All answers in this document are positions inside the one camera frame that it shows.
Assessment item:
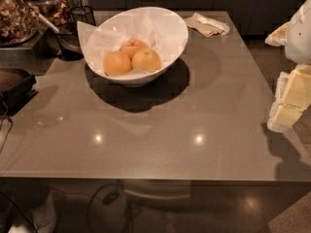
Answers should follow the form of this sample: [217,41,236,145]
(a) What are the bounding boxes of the large glass snack jar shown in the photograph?
[0,0,37,48]

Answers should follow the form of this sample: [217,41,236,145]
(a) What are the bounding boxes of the folded beige napkin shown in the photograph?
[184,13,230,37]

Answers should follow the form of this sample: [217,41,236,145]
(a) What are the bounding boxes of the white oval bowl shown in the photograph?
[79,6,190,86]

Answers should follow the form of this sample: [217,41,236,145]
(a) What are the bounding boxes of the orange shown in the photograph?
[121,38,147,58]
[132,48,161,73]
[103,50,132,76]

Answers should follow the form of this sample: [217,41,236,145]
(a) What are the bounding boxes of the black device on left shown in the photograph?
[0,68,37,115]

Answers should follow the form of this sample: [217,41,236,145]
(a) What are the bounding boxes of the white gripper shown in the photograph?
[264,0,311,133]

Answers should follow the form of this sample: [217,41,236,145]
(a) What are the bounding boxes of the white paper liner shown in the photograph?
[77,10,188,80]

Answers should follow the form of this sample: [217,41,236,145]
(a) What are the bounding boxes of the white scoop handle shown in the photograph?
[30,8,59,33]

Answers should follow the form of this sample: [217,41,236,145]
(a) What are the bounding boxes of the black cable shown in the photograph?
[0,102,14,153]

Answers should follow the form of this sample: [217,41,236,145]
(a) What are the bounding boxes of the black wire cup holder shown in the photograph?
[71,6,95,25]

